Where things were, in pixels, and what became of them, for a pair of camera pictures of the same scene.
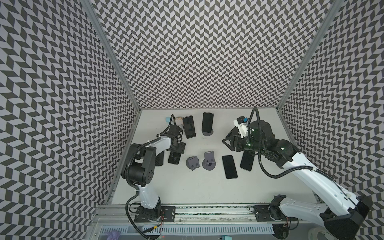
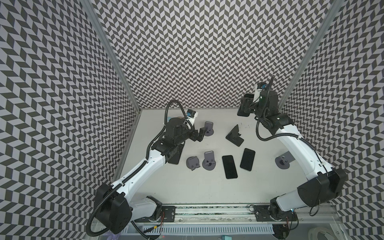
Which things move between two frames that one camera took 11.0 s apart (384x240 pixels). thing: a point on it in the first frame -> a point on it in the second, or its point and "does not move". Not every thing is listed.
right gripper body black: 235,141 -> 250,104
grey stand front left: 192,162 does not move
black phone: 229,166 does not move
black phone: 207,124 -> 244,108
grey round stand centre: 209,163 does not move
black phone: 247,161 does not move
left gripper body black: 179,147 -> 192,134
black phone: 175,159 does not move
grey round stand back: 207,133 does not move
